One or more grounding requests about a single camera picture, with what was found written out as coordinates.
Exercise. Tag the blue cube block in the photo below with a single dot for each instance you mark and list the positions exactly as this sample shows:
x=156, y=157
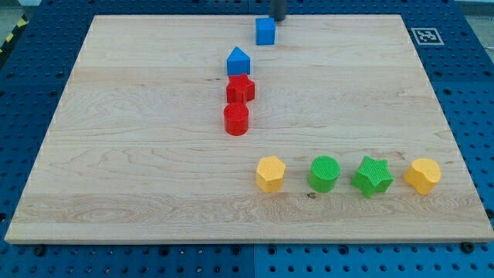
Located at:
x=265, y=31

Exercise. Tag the blue triangle block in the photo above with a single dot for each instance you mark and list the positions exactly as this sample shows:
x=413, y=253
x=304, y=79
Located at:
x=238, y=62

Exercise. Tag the red cylinder block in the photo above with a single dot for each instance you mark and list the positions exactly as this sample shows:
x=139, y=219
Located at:
x=236, y=118

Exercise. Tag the yellow hexagon block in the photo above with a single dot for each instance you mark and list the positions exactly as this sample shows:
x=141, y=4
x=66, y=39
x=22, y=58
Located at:
x=270, y=174

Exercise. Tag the red star block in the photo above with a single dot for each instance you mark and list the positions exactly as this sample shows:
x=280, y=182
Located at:
x=240, y=89

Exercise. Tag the green cylinder block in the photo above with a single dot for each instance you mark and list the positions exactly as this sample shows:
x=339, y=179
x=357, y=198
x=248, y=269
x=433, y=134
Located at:
x=324, y=172

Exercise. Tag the light wooden board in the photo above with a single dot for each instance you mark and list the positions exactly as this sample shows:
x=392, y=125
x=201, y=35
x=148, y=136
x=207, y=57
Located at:
x=137, y=151

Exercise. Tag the green star block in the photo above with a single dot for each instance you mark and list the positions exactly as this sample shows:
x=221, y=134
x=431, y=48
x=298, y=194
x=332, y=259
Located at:
x=372, y=176

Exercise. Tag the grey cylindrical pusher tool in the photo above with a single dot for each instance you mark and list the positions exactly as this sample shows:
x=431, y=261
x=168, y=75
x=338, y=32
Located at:
x=277, y=9

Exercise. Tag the yellow heart block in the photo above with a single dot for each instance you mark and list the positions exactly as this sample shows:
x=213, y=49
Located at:
x=423, y=175

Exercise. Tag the white fiducial marker tag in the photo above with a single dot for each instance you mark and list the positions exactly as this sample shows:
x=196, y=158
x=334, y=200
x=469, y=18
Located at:
x=425, y=36

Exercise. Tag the black yellow hazard tape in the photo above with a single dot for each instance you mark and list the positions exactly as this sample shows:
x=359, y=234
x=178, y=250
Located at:
x=13, y=37

